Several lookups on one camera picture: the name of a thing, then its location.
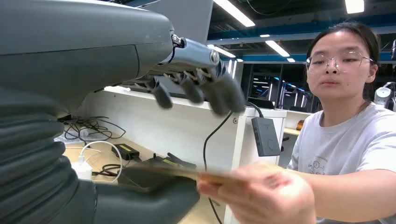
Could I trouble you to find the black desk cable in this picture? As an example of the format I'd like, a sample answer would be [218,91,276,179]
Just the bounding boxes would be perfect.
[202,111,233,224]

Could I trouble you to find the clear eyeglasses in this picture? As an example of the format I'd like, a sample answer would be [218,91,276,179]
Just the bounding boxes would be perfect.
[305,51,375,75]

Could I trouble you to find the ceiling light panel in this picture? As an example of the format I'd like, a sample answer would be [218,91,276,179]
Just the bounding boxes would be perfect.
[207,44,236,58]
[213,0,256,28]
[345,0,365,14]
[265,40,290,58]

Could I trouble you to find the white charger plug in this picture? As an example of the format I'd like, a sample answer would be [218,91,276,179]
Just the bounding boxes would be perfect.
[71,155,93,181]

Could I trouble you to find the black hub cable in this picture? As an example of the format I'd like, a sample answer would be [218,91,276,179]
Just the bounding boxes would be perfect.
[247,102,264,119]

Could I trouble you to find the white cable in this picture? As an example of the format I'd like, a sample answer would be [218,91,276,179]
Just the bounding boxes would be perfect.
[78,140,123,183]

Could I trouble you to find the black power adapter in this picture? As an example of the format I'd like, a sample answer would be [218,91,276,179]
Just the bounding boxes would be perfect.
[111,143,141,161]

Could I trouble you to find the person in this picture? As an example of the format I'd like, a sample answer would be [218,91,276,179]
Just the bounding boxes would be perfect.
[196,21,396,224]

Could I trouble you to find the black controller with yellow label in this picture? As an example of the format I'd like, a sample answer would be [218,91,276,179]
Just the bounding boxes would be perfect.
[119,152,198,191]

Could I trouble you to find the tangled black cables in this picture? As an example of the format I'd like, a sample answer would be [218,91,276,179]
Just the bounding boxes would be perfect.
[63,115,127,144]

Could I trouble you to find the white grey machine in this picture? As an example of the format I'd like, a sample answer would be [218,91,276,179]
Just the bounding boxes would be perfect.
[373,82,396,112]

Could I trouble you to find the dark grey hub box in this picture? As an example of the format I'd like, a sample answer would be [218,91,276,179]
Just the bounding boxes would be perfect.
[251,117,282,157]

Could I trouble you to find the yellow patterned ID card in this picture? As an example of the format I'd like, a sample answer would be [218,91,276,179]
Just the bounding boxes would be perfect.
[123,165,239,188]

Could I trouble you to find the white desk partition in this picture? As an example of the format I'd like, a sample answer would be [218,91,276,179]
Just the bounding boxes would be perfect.
[74,86,287,224]

